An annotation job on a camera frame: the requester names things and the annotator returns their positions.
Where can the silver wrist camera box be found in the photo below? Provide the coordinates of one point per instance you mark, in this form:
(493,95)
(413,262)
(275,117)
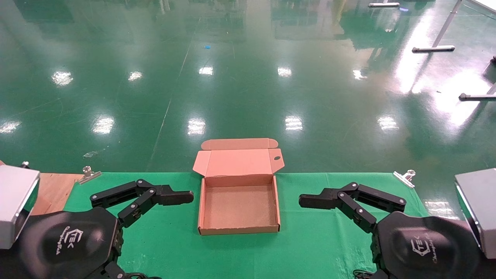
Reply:
(480,209)
(15,201)

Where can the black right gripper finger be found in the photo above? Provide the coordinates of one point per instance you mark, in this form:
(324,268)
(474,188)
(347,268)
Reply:
(316,200)
(381,276)

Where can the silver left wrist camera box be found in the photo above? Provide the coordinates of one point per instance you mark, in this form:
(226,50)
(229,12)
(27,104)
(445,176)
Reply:
(15,201)

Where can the white table top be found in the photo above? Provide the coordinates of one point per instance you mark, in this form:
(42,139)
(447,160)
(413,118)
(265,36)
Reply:
(488,4)

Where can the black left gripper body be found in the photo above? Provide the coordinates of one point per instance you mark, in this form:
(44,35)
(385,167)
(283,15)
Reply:
(58,240)

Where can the green table cloth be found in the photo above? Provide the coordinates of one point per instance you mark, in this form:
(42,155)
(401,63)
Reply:
(310,240)

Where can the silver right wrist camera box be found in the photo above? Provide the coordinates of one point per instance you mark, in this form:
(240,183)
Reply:
(480,209)

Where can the open brown cardboard box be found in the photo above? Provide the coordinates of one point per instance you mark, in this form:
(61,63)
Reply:
(240,209)

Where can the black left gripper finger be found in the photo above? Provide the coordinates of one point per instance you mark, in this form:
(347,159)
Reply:
(174,196)
(114,272)

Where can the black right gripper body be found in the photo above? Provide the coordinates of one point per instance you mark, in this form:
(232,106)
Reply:
(426,248)

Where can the clear plastic floor scrap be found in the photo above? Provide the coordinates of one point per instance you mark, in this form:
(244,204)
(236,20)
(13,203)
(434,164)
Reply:
(90,154)

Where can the silver binder clip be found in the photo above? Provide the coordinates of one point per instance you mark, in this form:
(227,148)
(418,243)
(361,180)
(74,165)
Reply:
(405,179)
(88,176)

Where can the white table leg with foot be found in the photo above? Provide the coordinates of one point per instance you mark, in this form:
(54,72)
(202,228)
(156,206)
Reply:
(476,97)
(434,49)
(383,4)

